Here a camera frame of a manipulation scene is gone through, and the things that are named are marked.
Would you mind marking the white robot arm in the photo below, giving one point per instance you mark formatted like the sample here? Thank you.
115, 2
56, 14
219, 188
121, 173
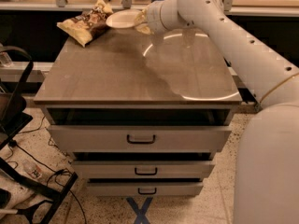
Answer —
267, 163

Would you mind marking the white paper bowl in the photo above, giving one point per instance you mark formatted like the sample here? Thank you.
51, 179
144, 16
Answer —
123, 19

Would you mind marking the bottom grey drawer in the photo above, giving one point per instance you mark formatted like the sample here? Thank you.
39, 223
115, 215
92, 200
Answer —
145, 189

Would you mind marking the clear plastic bottle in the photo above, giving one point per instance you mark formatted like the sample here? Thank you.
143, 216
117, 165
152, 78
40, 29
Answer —
32, 169

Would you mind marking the blue tape cross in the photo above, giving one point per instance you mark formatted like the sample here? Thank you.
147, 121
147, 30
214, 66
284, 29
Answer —
140, 211

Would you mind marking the grey drawer cabinet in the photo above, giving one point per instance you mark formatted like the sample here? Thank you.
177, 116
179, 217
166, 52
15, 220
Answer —
125, 78

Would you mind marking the top grey drawer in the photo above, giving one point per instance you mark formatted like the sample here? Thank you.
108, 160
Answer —
140, 138

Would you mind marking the grey drawer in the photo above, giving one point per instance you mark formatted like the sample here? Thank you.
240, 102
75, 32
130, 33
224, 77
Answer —
145, 189
143, 169
140, 138

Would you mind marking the brown chip bag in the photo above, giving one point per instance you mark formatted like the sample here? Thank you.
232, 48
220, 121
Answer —
84, 28

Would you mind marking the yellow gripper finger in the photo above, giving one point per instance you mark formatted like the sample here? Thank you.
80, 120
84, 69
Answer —
141, 17
144, 29

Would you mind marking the middle grey drawer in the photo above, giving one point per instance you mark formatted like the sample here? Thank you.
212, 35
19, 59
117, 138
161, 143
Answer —
143, 169

